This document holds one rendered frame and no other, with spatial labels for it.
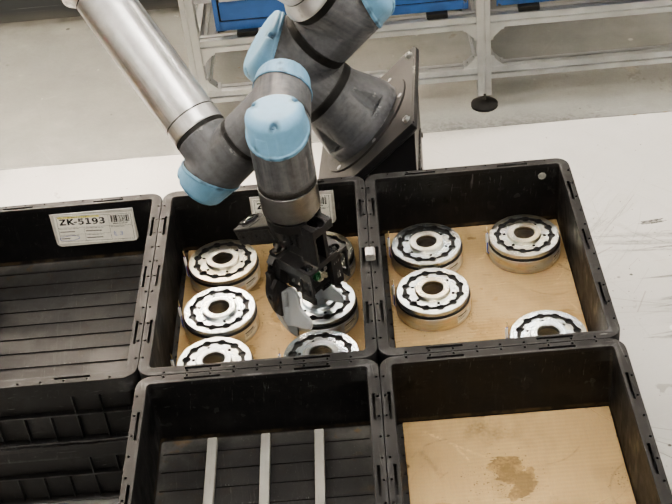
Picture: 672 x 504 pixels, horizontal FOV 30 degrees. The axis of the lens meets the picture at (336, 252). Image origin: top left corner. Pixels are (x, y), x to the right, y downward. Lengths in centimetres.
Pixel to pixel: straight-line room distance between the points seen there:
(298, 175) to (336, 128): 48
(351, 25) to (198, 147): 38
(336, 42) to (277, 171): 46
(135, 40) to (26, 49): 278
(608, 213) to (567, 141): 23
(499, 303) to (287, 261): 33
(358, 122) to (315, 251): 45
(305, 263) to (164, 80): 31
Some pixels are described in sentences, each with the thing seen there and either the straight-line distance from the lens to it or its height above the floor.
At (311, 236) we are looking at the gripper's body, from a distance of 156.
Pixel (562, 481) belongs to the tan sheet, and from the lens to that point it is 154.
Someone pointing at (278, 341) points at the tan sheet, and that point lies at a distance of 174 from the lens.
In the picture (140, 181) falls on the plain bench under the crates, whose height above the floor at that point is 70.
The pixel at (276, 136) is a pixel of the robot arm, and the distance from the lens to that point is 148.
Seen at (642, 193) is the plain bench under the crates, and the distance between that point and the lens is 221.
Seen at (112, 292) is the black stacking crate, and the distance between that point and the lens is 188.
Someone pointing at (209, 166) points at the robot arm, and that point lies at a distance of 164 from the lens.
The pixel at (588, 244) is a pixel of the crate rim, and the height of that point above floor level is 93.
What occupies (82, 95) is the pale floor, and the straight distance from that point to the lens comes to 412.
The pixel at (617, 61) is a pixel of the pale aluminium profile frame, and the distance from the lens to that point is 378.
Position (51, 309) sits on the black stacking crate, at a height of 83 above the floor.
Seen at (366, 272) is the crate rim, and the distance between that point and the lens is 167.
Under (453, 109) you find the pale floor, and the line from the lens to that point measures 378.
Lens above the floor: 197
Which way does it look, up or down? 38 degrees down
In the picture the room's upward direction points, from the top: 6 degrees counter-clockwise
